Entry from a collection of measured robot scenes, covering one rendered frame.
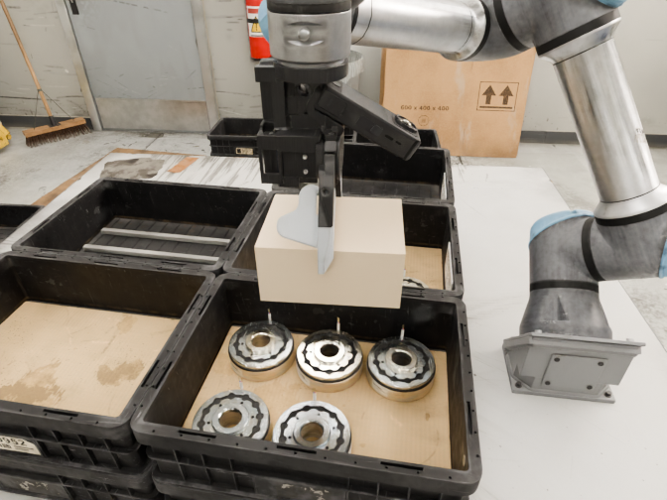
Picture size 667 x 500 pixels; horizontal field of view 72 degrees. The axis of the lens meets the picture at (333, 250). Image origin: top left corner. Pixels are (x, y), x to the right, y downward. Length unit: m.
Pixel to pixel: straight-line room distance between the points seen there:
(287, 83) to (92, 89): 3.94
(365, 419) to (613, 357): 0.44
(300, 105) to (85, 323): 0.60
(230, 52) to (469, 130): 1.88
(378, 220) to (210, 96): 3.47
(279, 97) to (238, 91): 3.46
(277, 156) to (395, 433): 0.41
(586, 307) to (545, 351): 0.10
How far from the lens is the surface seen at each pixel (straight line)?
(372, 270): 0.50
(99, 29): 4.18
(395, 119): 0.49
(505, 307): 1.12
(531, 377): 0.93
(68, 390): 0.83
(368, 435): 0.68
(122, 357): 0.84
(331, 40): 0.44
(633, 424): 0.99
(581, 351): 0.89
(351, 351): 0.74
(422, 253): 1.00
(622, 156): 0.84
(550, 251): 0.92
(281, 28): 0.44
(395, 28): 0.67
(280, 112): 0.47
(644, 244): 0.86
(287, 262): 0.50
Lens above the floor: 1.40
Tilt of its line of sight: 35 degrees down
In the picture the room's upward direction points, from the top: straight up
